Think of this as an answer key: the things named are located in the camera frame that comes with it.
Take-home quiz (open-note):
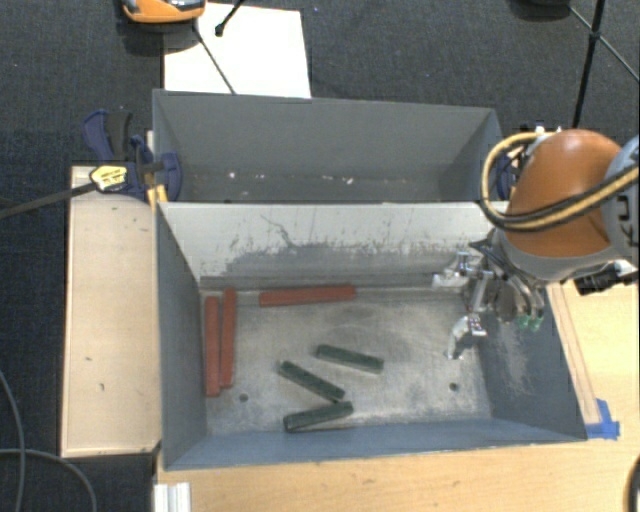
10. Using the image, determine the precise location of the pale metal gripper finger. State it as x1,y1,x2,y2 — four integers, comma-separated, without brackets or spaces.
444,314,490,361
431,251,494,291

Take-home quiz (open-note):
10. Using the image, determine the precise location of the grey metal bin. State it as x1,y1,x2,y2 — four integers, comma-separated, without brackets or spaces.
151,88,589,472

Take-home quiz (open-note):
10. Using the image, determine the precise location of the dark green flat block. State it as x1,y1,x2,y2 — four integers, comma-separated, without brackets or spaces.
277,359,347,403
282,400,355,434
315,343,386,376

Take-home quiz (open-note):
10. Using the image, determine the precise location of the red-brown flat block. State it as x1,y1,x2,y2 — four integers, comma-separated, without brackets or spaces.
219,287,238,390
258,284,358,308
204,295,222,398

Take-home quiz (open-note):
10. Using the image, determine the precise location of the pale wood board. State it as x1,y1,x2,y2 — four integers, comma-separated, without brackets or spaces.
60,165,164,459

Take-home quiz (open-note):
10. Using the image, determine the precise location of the black cylinder on white bracket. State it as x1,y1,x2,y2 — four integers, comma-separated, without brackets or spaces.
573,259,640,296

